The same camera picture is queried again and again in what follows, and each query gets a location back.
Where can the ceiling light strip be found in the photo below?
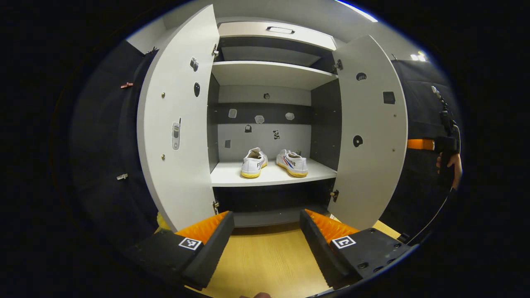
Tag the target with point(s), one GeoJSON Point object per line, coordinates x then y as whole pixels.
{"type": "Point", "coordinates": [358, 11]}

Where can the ceiling light panel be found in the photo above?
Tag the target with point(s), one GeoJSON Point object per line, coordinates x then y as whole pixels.
{"type": "Point", "coordinates": [419, 56]}

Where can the black backdrop cloth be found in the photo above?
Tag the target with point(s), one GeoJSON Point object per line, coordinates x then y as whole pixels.
{"type": "Point", "coordinates": [103, 136]}

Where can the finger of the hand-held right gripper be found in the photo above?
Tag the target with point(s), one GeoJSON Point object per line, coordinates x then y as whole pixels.
{"type": "Point", "coordinates": [420, 144]}

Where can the black binder clip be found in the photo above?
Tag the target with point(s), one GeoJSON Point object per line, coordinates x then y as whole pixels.
{"type": "Point", "coordinates": [152, 50]}

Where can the white cabinet shelf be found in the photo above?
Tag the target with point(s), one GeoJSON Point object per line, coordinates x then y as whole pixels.
{"type": "Point", "coordinates": [273, 178]}
{"type": "Point", "coordinates": [269, 74]}

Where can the yellow plush toy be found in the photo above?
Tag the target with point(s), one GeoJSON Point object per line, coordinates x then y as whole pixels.
{"type": "Point", "coordinates": [162, 222]}

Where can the white canvas shoe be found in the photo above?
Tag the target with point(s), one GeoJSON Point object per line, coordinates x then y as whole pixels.
{"type": "Point", "coordinates": [294, 164]}
{"type": "Point", "coordinates": [253, 165]}

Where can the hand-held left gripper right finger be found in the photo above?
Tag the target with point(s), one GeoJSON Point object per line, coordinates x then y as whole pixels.
{"type": "Point", "coordinates": [319, 248]}

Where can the red clip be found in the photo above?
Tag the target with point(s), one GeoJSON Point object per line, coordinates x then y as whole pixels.
{"type": "Point", "coordinates": [126, 85]}

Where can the silver clip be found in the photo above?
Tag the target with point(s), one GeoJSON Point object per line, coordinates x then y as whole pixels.
{"type": "Point", "coordinates": [122, 176]}

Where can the white cabinet door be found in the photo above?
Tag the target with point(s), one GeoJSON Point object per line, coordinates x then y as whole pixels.
{"type": "Point", "coordinates": [178, 124]}
{"type": "Point", "coordinates": [372, 165]}

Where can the grey cabinet shelf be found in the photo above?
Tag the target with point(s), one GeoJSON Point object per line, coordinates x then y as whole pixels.
{"type": "Point", "coordinates": [269, 217]}

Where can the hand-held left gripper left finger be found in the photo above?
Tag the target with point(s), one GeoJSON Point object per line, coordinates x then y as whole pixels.
{"type": "Point", "coordinates": [213, 244]}

